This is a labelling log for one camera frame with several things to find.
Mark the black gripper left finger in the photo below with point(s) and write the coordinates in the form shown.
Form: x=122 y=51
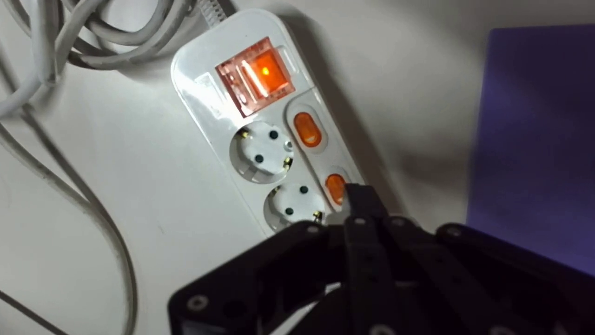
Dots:
x=290 y=280

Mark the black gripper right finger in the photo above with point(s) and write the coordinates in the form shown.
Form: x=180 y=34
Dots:
x=446 y=280

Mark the white power strip orange switches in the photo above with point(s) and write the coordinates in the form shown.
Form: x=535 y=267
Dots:
x=210 y=123

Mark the purple mat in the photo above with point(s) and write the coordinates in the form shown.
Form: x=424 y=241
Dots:
x=532 y=142

